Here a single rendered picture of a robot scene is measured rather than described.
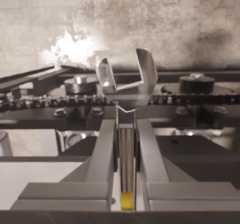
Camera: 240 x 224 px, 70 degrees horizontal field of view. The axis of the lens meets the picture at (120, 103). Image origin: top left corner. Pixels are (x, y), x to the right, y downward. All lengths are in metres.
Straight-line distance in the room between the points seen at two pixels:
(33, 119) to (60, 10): 1.05
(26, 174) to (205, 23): 1.36
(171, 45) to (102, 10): 0.54
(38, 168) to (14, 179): 0.03
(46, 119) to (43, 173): 0.26
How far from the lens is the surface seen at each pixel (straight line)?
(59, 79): 1.04
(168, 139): 0.35
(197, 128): 0.46
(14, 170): 0.19
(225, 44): 1.48
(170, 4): 1.36
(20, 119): 0.46
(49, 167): 0.18
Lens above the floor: 1.30
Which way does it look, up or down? 72 degrees down
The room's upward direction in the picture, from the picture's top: 175 degrees counter-clockwise
